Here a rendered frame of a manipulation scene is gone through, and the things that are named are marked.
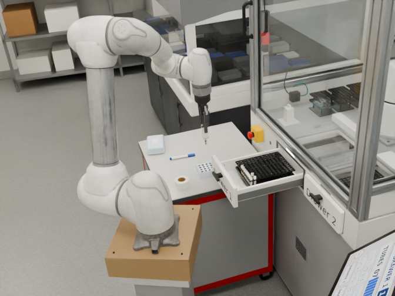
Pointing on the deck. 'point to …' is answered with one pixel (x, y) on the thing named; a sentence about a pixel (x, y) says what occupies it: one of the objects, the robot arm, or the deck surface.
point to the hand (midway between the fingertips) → (204, 131)
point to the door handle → (245, 19)
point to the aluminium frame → (367, 82)
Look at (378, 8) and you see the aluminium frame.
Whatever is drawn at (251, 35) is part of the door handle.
